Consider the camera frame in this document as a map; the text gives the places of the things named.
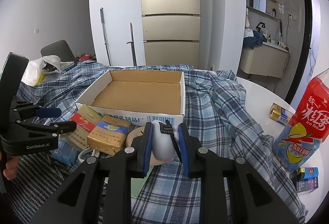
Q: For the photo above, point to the red beige cigarette pack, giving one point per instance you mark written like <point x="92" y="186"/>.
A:
<point x="86" y="120"/>

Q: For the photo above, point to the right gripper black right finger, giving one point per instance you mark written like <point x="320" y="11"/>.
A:
<point x="232" y="191"/>

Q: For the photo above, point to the round beige slotted disc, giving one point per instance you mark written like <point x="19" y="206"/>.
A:
<point x="134" y="137"/>

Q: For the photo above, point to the red object on floor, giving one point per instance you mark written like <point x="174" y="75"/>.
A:
<point x="85" y="57"/>

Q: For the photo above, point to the grey mop handle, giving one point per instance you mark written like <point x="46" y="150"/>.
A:
<point x="105" y="34"/>

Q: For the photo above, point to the dark purple small box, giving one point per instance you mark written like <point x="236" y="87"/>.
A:
<point x="305" y="179"/>

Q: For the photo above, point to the white earbud case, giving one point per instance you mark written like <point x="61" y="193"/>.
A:
<point x="162" y="144"/>

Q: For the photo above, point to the beige sink cabinet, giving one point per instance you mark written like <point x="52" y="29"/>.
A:
<point x="264" y="60"/>

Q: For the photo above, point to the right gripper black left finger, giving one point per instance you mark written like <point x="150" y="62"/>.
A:
<point x="99" y="183"/>

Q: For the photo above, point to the white cardboard tray box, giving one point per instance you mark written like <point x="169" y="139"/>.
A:
<point x="138" y="96"/>

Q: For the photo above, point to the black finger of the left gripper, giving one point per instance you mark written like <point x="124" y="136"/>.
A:
<point x="27" y="110"/>

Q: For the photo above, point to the person's left hand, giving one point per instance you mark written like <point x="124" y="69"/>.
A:
<point x="11" y="168"/>

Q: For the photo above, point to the blue plaid cloth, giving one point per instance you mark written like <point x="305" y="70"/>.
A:
<point x="215" y="113"/>

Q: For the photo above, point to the grey chair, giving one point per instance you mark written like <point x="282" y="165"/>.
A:
<point x="61" y="49"/>

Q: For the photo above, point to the blue tissue pack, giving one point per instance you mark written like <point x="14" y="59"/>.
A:
<point x="66" y="152"/>

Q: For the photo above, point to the gold three-door refrigerator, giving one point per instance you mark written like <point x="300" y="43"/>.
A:
<point x="171" y="31"/>

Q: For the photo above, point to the small gold blue box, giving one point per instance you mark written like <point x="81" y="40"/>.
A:
<point x="279" y="114"/>

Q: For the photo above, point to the dark broom handle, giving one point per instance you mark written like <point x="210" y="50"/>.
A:
<point x="131" y="42"/>

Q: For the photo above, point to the white yellow plastic bag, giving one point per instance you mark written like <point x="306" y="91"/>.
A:
<point x="45" y="68"/>

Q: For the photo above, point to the green paper card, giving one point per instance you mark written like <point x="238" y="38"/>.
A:
<point x="137" y="184"/>

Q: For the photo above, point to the gold blue cigarette pack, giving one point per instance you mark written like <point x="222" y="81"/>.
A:
<point x="109" y="135"/>

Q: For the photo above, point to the red ice tea bottle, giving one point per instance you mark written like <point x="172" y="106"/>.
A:
<point x="307" y="128"/>

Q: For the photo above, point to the dark blue cloth on counter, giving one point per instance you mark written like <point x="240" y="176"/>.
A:
<point x="256" y="40"/>

